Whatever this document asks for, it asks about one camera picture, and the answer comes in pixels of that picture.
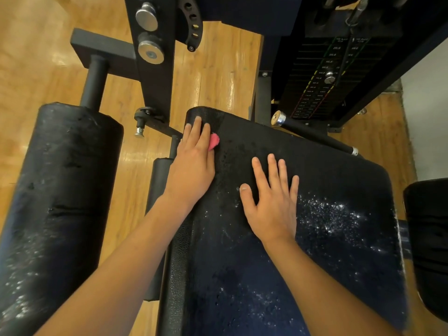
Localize person's right hand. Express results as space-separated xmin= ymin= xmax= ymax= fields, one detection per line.
xmin=238 ymin=153 xmax=301 ymax=244

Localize person's left hand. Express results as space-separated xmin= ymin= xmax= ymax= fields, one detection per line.
xmin=163 ymin=116 xmax=217 ymax=210

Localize person's left forearm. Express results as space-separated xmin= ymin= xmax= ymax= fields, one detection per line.
xmin=35 ymin=196 xmax=193 ymax=336

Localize person's right forearm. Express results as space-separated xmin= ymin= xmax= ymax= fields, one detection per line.
xmin=262 ymin=234 xmax=400 ymax=336

